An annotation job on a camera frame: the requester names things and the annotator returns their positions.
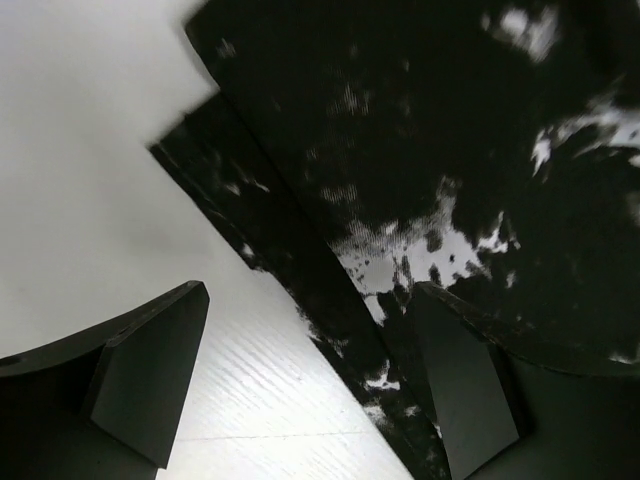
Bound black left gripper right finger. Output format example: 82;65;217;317
410;282;639;479

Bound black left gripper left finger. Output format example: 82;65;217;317
1;281;209;479

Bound black white patterned trousers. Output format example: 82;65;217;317
151;1;639;479

